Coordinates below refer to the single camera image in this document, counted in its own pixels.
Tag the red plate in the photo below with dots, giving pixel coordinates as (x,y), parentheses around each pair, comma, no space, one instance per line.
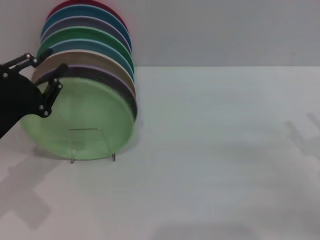
(62,4)

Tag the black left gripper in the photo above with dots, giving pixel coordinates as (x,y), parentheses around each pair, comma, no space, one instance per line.
(17,100)

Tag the clear acrylic plate rack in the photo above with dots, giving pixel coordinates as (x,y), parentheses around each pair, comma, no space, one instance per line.
(110,150)

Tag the beige plate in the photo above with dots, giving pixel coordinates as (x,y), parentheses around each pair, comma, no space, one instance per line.
(75,58)

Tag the dark green plate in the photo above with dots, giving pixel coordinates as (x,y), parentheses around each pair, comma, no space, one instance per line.
(75,33)

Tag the grey purple plate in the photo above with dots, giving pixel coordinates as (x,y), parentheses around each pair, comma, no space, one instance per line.
(80,22)

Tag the teal plate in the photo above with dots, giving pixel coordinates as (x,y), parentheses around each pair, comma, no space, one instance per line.
(75,12)

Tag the lavender plate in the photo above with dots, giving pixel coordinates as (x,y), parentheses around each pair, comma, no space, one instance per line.
(105,75)

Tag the light blue plate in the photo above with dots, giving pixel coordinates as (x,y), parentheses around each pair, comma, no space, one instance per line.
(80,45)

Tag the light green plate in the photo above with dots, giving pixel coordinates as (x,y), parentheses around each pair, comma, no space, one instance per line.
(87,107)

